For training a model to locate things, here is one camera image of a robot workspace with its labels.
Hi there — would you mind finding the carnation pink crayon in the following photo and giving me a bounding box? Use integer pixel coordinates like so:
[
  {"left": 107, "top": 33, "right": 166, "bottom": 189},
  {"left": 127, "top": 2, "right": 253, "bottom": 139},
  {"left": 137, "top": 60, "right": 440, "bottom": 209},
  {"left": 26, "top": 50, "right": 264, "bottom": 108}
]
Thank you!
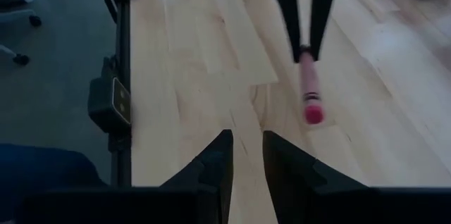
[{"left": 298, "top": 50, "right": 325, "bottom": 125}]

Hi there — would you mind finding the dark blue rounded object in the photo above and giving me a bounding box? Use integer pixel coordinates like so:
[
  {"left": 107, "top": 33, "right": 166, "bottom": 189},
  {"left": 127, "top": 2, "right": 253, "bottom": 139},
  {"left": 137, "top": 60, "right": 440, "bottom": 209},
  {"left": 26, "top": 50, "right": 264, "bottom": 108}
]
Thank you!
[{"left": 0, "top": 142, "right": 109, "bottom": 223}]

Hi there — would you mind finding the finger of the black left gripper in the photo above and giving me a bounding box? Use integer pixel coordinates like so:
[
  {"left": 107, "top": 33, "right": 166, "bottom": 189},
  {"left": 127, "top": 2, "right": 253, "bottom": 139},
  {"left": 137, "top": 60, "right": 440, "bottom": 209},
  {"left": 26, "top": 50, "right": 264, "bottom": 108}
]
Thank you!
[
  {"left": 264, "top": 0, "right": 303, "bottom": 64},
  {"left": 308, "top": 0, "right": 345, "bottom": 62}
]

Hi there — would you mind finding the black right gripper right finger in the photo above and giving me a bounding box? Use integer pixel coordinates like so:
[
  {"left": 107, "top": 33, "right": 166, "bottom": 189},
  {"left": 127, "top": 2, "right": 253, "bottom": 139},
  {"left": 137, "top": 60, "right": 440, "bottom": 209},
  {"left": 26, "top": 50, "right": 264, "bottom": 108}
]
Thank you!
[{"left": 262, "top": 130, "right": 451, "bottom": 224}]

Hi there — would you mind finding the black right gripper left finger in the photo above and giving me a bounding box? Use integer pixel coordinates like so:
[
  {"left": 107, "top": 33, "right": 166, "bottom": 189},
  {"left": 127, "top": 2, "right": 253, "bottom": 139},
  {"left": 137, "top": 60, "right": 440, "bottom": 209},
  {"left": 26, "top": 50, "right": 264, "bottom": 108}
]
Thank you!
[{"left": 17, "top": 128, "right": 235, "bottom": 224}]

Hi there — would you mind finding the black table-level camera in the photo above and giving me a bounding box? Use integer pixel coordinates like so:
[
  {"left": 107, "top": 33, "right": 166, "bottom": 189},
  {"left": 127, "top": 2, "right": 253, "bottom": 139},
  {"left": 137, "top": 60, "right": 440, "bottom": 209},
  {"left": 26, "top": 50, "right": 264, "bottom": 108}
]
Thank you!
[{"left": 87, "top": 56, "right": 132, "bottom": 135}]

